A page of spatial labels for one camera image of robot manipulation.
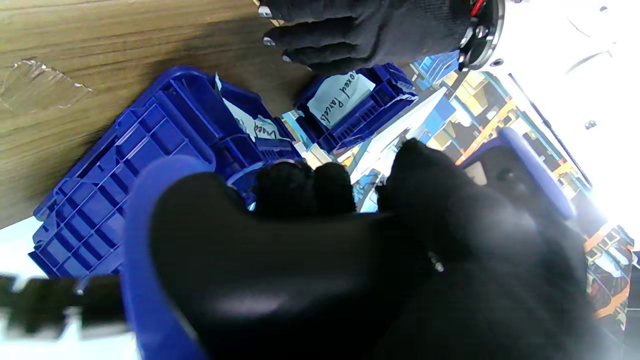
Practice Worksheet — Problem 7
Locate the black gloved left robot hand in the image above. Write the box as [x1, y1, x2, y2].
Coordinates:
[257, 0, 474, 76]

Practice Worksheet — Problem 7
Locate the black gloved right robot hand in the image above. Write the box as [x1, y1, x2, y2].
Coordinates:
[252, 138, 601, 360]

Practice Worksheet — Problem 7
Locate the black and blue barcode scanner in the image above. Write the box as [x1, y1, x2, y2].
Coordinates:
[120, 127, 576, 360]

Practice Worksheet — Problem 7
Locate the handwritten boxed parcels paper label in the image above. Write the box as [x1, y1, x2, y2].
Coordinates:
[306, 72, 376, 130]

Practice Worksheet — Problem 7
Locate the blue bin boxed parcels label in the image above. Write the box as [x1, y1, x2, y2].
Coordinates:
[294, 62, 419, 154]

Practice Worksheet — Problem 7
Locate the crumpled handwritten paper label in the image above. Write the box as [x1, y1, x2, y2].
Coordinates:
[215, 72, 294, 143]

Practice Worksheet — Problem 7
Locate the blue ribbed plastic bin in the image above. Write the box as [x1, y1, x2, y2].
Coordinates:
[29, 65, 303, 278]

